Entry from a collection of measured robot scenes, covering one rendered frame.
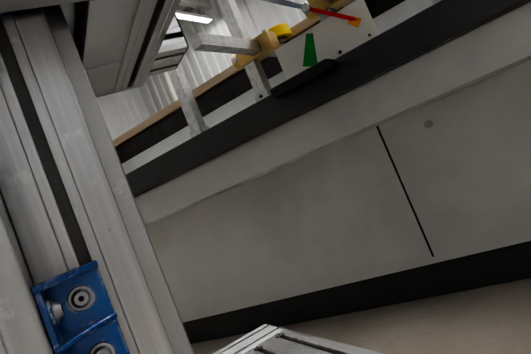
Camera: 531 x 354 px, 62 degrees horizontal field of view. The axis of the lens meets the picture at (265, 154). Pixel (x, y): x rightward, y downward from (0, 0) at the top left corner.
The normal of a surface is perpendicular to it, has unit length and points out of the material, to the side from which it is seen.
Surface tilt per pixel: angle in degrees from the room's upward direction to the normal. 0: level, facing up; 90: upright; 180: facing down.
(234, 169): 90
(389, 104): 90
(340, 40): 90
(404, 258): 90
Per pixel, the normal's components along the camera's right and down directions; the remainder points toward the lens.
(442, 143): -0.51, 0.15
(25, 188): 0.40, -0.23
